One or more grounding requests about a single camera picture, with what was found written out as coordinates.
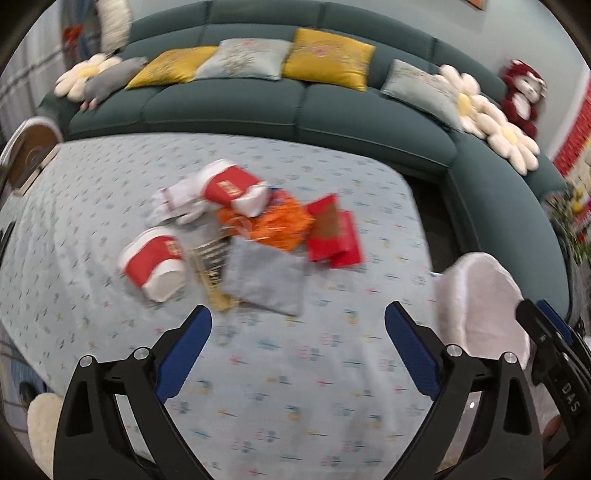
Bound small yellow embroidered cushion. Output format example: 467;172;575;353
127;46;218;89

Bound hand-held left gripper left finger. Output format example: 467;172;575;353
53;305;213;480

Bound grey mouse plush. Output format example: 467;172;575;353
74;56;148;112

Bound white fluffy cushion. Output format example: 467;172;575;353
27;392;63;480

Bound green potted plant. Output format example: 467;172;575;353
545;185;591;259

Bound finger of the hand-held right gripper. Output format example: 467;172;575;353
516;299;561;365
538;299;583;352

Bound white flower cushion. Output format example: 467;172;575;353
55;53;123;100
438;65;497;137
485;108;541;176

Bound teal sofa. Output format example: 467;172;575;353
37;0;583;324

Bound white cloth with red edge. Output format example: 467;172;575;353
148;178;218;225

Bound red white teddy bear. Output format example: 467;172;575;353
500;59;548;137

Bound red bordered wall hanging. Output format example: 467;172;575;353
551;115;591;178

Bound blue curtain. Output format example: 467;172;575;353
60;0;109;61

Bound red white paper cup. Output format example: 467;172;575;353
198;159;269;217
119;226;189;303

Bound floral patterned tablecloth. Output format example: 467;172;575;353
0;131;467;480

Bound black gold packet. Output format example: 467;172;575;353
188;237;241;312

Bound large yellow embroidered cushion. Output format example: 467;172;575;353
283;28;376;90

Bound grey cloth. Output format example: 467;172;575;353
221;236;309;317

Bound light blue embroidered cushion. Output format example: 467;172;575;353
381;59;462;130
196;38;291;81

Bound orange wrapper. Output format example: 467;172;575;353
217;189;317;252

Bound white bag lined trash bin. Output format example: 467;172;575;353
433;251;561;425

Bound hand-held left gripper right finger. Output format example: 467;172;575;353
384;301;546;480

